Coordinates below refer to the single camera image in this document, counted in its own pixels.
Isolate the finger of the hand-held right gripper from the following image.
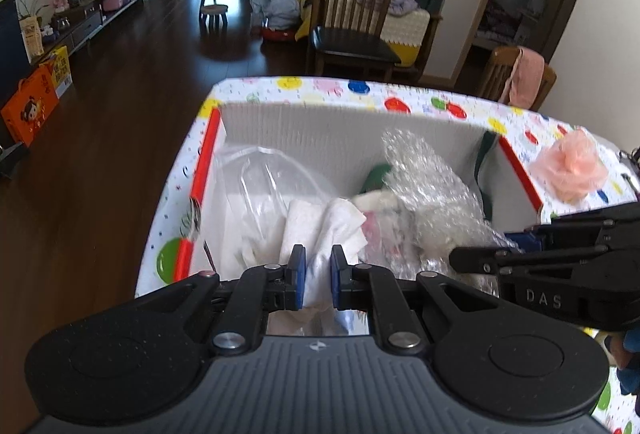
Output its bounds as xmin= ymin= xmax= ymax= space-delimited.
xmin=505 ymin=203 xmax=640 ymax=252
xmin=449 ymin=244 xmax=606 ymax=276

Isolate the clear plastic bag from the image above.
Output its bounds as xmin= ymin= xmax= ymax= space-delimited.
xmin=215 ymin=144 xmax=341 ymax=265

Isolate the orange gift box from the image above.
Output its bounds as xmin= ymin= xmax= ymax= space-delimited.
xmin=0 ymin=66 xmax=60 ymax=147

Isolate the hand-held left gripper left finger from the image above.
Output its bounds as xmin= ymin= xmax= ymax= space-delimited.
xmin=137 ymin=245 xmax=307 ymax=357

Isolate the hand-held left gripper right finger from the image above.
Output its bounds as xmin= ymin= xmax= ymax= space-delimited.
xmin=330 ymin=246 xmax=501 ymax=356

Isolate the sofa with cream cover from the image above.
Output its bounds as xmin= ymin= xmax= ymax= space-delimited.
xmin=285 ymin=0 xmax=446 ymax=67

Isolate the clear bubble wrap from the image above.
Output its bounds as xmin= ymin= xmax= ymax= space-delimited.
xmin=382 ymin=129 xmax=521 ymax=275

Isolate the pink bath pouf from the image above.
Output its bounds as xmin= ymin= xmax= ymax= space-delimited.
xmin=530 ymin=129 xmax=610 ymax=204

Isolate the wooden chair with black seat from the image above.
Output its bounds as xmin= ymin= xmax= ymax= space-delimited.
xmin=306 ymin=0 xmax=402 ymax=82

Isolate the white and green printed cloth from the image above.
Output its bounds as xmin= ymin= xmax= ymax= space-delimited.
xmin=352 ymin=163 xmax=401 ymax=215

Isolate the red basin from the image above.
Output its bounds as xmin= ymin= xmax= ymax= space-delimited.
xmin=261 ymin=26 xmax=298 ymax=42

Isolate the low media cabinet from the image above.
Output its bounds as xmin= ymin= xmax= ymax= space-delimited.
xmin=30 ymin=0 xmax=148 ymax=60

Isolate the yellow box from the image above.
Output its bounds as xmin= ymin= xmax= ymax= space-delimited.
xmin=40 ymin=45 xmax=73 ymax=99

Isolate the small wooden stool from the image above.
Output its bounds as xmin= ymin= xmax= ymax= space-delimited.
xmin=199 ymin=4 xmax=229 ymax=27

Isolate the white paper towel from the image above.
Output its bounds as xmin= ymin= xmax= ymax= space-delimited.
xmin=235 ymin=198 xmax=368 ymax=315

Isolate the pink towel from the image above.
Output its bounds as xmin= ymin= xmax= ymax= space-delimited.
xmin=502 ymin=46 xmax=546 ymax=107

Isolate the yellow paper bag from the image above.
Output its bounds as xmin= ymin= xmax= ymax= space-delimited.
xmin=19 ymin=14 xmax=45 ymax=60

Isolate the red and white box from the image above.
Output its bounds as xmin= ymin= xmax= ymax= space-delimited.
xmin=187 ymin=101 xmax=546 ymax=315

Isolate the grey cloth heap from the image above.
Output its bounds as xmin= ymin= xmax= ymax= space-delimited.
xmin=248 ymin=0 xmax=301 ymax=31

